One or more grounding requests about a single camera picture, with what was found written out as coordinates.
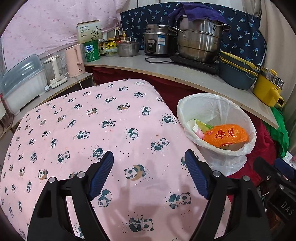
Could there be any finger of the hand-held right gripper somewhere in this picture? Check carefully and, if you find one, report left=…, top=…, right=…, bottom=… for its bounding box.
left=274, top=158, right=296, bottom=180
left=253, top=157, right=281, bottom=186

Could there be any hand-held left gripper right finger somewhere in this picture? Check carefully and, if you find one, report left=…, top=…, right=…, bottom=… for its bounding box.
left=184, top=149, right=271, bottom=241

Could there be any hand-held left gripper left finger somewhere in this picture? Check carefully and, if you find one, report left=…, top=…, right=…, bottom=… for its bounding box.
left=27, top=151, right=115, bottom=241

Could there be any orange printed plastic bag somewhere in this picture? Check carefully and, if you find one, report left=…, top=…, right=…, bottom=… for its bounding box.
left=203, top=124, right=249, bottom=149

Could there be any yellow green snack packet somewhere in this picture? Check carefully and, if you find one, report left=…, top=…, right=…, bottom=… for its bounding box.
left=194, top=119, right=214, bottom=133

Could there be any white waste bin with liner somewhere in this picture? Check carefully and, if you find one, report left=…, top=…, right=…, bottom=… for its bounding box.
left=177, top=93, right=258, bottom=178

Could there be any red cloth bundle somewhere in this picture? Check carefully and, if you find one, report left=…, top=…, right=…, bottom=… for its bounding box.
left=225, top=119, right=278, bottom=202

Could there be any green plastic bag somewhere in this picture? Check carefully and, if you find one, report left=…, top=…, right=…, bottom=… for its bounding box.
left=264, top=107, right=290, bottom=158

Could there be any pink panda print blanket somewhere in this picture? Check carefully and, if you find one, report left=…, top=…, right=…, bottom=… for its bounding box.
left=0, top=79, right=232, bottom=241

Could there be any yellow electric pot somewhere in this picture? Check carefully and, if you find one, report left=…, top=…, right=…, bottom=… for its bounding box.
left=253, top=67, right=285, bottom=107

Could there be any dark red counter curtain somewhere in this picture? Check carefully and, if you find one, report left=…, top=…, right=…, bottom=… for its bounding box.
left=85, top=65, right=262, bottom=121

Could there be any blue yellow-rimmed basin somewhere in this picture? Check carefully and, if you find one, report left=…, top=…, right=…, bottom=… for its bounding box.
left=218, top=51, right=260, bottom=72
left=218, top=61, right=258, bottom=91

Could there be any black induction cooktop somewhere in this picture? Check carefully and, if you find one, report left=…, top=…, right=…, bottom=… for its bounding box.
left=170, top=54, right=220, bottom=75

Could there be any grey curved counter shelf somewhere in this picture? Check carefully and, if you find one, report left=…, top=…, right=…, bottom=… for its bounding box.
left=84, top=54, right=280, bottom=130

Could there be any white glass kettle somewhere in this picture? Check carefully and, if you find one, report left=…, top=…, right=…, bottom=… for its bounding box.
left=43, top=55, right=68, bottom=89

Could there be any pink electric kettle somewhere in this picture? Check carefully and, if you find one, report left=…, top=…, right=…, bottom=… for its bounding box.
left=64, top=44, right=85, bottom=78

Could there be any white dish box translucent lid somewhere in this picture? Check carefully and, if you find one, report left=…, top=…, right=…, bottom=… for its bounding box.
left=1, top=54, right=48, bottom=114

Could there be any beige curtain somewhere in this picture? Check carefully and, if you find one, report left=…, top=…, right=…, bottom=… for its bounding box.
left=251, top=0, right=296, bottom=77

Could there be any green tin can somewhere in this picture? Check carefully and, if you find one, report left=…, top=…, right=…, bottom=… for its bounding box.
left=84, top=40, right=101, bottom=62

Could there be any navy leaf print cloth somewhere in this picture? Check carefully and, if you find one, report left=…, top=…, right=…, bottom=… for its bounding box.
left=120, top=2, right=267, bottom=67

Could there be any dark sauce bottle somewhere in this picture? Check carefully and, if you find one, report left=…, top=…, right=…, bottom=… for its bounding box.
left=99, top=38, right=107, bottom=57

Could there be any small steel pot with lid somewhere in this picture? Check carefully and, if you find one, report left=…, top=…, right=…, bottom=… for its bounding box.
left=117, top=37, right=139, bottom=57

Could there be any large steel steamer pot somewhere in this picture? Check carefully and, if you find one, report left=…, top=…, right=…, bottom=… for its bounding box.
left=170, top=15, right=232, bottom=64

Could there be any steel rice cooker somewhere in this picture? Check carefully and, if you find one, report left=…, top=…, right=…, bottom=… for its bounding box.
left=143, top=24, right=177, bottom=56

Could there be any cream carton box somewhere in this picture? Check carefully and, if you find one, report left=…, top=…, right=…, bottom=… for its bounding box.
left=77, top=19, right=102, bottom=44

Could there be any pink dotted sheet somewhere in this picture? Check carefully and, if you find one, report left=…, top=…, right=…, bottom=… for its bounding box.
left=0, top=0, right=130, bottom=67

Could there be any purple towel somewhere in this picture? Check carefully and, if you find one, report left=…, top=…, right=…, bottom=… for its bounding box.
left=168, top=2, right=228, bottom=25

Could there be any black power cable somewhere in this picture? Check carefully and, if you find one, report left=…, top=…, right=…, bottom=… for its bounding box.
left=144, top=57, right=173, bottom=64

